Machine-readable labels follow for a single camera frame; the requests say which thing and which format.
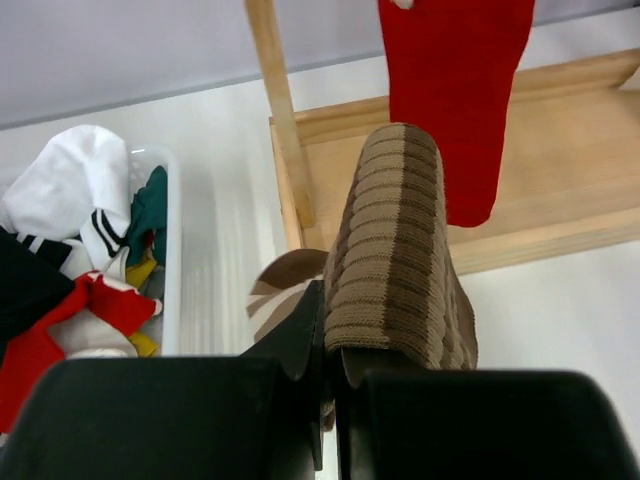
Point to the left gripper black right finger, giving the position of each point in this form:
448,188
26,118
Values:
396,420

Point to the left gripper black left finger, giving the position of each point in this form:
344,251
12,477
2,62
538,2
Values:
253,416

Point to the brown beige striped sock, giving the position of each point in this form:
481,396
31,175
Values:
392,298

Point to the red Christmas sock front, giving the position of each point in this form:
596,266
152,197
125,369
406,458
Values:
32,353

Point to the black striped sock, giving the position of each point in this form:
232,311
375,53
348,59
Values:
31,281

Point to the white sock with black stripes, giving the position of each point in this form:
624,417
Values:
78,186

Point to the plain white sock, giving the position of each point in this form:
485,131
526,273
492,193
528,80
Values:
84,334

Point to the dark green sock upper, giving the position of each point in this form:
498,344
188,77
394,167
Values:
148,227

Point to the white plastic mesh basket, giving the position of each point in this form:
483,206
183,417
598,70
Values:
142,276

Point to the wooden clothes rack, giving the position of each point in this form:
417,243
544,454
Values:
570,171

